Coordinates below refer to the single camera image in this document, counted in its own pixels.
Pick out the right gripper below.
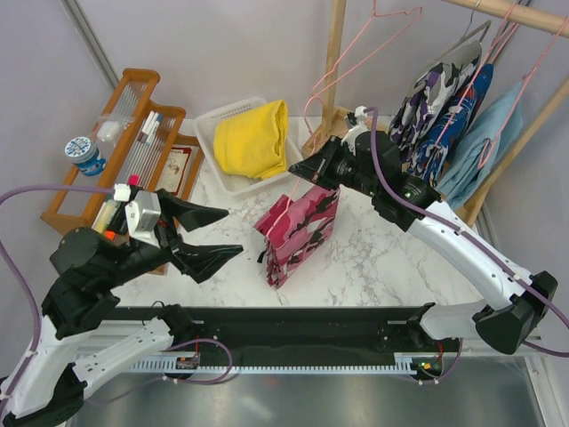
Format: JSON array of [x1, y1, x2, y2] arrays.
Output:
[[289, 135, 379, 197]]

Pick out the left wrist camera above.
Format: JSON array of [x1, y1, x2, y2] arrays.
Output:
[[109, 183, 161, 247]]

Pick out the white marker pens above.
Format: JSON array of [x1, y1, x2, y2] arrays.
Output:
[[136, 110, 163, 144]]

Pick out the white earbuds case in bag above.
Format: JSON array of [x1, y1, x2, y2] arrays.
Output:
[[97, 120, 121, 143]]

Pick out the blue lidded jar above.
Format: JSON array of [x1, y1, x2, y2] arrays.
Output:
[[64, 136, 107, 176]]

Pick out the pink hanger of light trousers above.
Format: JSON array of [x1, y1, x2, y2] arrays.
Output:
[[473, 21, 565, 168]]

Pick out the light blue trousers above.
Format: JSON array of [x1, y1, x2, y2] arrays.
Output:
[[437, 82, 524, 210]]

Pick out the white cable duct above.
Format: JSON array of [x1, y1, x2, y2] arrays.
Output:
[[125, 354, 443, 375]]

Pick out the red bordered card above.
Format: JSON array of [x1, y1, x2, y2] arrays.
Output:
[[156, 145, 196, 196]]

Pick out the wooden desk organizer shelf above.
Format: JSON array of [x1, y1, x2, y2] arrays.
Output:
[[40, 68, 205, 277]]

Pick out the grey metal hanger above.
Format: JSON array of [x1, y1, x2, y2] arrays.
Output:
[[439, 0, 493, 59]]

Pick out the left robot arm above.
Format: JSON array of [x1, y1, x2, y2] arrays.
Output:
[[1, 184, 243, 426]]

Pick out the pale yellow highlighter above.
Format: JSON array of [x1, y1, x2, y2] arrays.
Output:
[[92, 200, 115, 233]]

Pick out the pink hanger of yellow trousers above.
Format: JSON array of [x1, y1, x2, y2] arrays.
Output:
[[306, 1, 424, 102]]

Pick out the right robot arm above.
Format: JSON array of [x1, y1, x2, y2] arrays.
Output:
[[289, 131, 557, 355]]

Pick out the pink hanger of camouflage trousers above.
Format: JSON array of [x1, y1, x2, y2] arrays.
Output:
[[265, 95, 325, 244]]

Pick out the grey purple camouflage trousers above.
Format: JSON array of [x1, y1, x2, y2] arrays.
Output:
[[388, 41, 482, 165]]

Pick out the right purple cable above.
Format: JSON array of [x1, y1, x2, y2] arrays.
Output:
[[364, 106, 569, 358]]

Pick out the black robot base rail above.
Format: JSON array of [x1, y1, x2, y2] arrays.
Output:
[[106, 304, 490, 368]]

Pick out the pink camouflage trousers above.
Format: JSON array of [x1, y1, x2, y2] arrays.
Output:
[[254, 186, 341, 288]]

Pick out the white plastic basket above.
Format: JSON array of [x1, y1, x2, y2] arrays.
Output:
[[193, 97, 292, 197]]

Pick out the blue patterned trousers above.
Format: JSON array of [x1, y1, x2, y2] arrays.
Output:
[[406, 63, 494, 188]]

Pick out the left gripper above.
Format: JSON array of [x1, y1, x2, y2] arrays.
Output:
[[102, 187, 246, 287]]

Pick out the wooden clothes rack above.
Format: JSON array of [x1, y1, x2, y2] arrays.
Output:
[[302, 1, 568, 225]]

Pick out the pink hanger of blue trousers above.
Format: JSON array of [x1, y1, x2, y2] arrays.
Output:
[[433, 0, 519, 150]]

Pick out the yellow trousers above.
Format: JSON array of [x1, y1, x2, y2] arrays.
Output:
[[213, 100, 289, 180]]

